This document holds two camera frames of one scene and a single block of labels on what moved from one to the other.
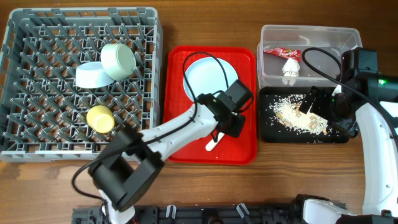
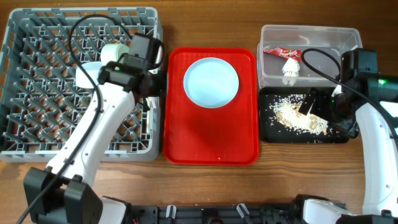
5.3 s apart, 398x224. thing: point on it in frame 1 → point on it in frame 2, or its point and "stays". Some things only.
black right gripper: [322, 95] stays
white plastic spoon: [212, 144] → [152, 102]
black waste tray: [282, 121] stays
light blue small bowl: [91, 74] stays
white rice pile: [286, 110] stays
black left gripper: [237, 130] → [163, 89]
